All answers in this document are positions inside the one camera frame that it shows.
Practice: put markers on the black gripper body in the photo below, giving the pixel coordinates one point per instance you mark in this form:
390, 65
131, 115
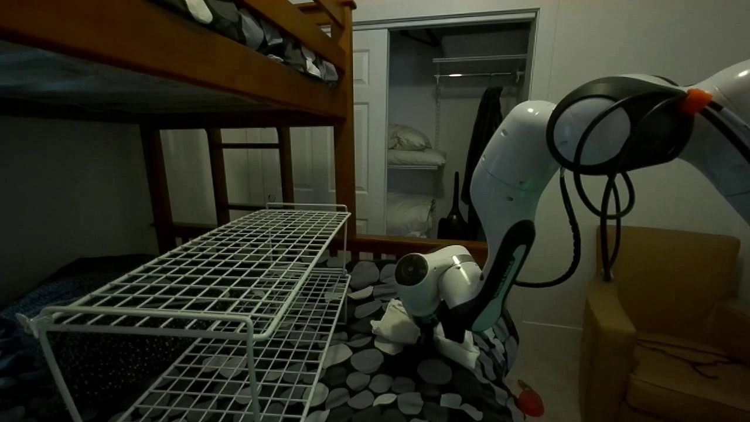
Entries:
453, 323

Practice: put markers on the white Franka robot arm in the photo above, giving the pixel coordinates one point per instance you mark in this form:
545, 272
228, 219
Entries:
508, 179

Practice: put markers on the black grey dotted duvet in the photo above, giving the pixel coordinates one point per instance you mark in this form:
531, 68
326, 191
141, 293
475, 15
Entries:
407, 383

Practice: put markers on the small red object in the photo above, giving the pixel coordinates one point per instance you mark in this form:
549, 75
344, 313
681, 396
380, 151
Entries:
531, 402

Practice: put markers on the folded white bedding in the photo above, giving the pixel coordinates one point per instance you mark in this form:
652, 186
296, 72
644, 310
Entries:
414, 160

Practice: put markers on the white pillow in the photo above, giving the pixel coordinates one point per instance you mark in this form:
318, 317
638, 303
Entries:
409, 139

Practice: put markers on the dark hanging garment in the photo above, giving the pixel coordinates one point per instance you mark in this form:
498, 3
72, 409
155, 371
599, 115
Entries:
483, 131

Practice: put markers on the yellow armchair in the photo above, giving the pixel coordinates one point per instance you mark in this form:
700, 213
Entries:
664, 272

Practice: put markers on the white closet door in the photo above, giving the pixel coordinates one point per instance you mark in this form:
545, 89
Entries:
371, 117

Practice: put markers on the dotted bedding roll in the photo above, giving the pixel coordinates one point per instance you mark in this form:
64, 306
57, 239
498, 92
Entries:
266, 37

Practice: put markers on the wooden bunk bed frame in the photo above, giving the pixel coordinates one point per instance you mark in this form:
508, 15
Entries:
195, 55

